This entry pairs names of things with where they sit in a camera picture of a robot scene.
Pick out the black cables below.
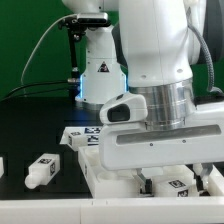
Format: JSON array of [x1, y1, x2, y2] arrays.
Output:
[[0, 79, 75, 103]]

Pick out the camera on stand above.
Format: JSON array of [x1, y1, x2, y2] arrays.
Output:
[[58, 12, 111, 29]]

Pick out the black camera stand pole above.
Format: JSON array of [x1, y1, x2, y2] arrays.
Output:
[[67, 29, 80, 103]]

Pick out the white square tabletop tray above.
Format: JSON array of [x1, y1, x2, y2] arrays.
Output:
[[77, 145, 214, 199]]

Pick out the white left fence piece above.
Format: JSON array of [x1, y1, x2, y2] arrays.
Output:
[[0, 157, 4, 178]]

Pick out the grey cable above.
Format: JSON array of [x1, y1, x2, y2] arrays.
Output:
[[19, 13, 78, 88]]

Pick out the white sheet with markers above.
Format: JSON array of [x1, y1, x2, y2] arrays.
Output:
[[60, 126, 102, 146]]

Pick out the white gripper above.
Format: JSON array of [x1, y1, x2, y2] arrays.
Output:
[[99, 111, 224, 194]]

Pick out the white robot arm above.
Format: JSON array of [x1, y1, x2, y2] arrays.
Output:
[[79, 0, 224, 190]]

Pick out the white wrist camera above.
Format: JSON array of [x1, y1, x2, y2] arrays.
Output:
[[100, 92, 148, 125]]

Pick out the white front fence bar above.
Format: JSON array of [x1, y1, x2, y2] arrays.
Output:
[[0, 197, 224, 224]]

